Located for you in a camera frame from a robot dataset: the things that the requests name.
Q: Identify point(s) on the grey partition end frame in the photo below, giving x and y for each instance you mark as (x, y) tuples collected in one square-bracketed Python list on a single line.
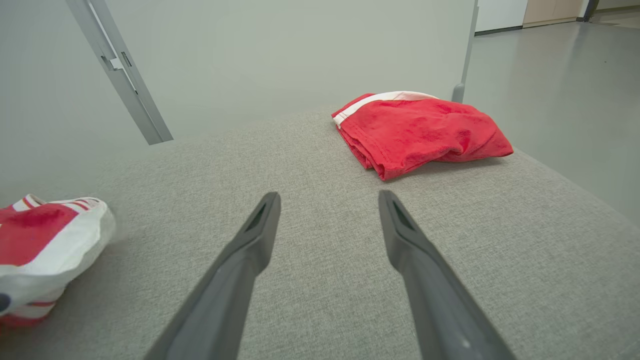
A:
[(458, 94)]

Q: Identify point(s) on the grey partition post with foot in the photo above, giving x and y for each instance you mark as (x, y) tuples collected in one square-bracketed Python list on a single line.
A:
[(106, 20), (86, 20)]

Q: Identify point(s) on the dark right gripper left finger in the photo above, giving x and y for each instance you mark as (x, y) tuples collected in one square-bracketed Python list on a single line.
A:
[(220, 310)]

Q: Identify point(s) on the red shorts with white stripe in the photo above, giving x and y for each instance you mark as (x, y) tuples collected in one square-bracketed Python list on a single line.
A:
[(420, 135)]

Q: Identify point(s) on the beige cabinet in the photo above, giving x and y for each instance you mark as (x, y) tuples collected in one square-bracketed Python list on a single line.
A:
[(550, 10)]

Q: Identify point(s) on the dark upright pole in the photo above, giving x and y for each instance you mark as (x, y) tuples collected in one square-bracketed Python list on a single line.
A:
[(591, 7)]

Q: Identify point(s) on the red and white jersey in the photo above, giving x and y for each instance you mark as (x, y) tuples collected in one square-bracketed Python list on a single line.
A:
[(40, 240)]

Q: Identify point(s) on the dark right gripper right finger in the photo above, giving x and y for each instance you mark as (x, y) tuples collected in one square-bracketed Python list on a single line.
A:
[(445, 310)]

